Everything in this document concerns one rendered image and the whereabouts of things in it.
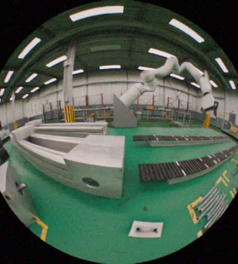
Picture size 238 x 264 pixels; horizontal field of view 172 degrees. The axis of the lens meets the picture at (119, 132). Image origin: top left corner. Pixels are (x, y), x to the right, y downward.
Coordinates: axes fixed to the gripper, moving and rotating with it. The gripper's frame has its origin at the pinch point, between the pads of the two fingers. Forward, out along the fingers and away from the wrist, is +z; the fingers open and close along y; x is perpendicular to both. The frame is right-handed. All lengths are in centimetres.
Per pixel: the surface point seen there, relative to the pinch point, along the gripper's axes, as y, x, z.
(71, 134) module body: 2, 69, 34
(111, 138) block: -11, 49, 29
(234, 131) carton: 9, -142, -39
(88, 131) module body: 2, 61, 30
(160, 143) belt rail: 4.8, 30.2, 25.2
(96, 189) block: -16, 48, 38
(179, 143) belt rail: 4.3, 20.3, 22.4
